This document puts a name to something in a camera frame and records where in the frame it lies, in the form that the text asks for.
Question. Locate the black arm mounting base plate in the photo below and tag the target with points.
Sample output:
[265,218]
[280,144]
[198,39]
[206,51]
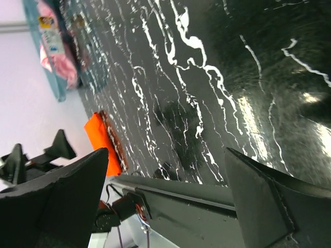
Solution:
[185,214]

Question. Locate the folded orange t shirt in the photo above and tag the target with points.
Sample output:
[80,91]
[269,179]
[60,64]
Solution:
[102,134]

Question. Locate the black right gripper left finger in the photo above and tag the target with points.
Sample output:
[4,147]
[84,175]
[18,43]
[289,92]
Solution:
[57,209]

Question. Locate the teal plastic bin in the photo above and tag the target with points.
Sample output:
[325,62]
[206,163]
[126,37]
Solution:
[69,9]

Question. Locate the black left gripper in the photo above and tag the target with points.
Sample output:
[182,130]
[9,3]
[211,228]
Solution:
[16,170]

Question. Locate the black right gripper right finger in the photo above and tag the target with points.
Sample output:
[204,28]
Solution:
[275,209]

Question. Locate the pink t shirt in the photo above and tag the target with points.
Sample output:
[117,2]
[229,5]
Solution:
[60,51]

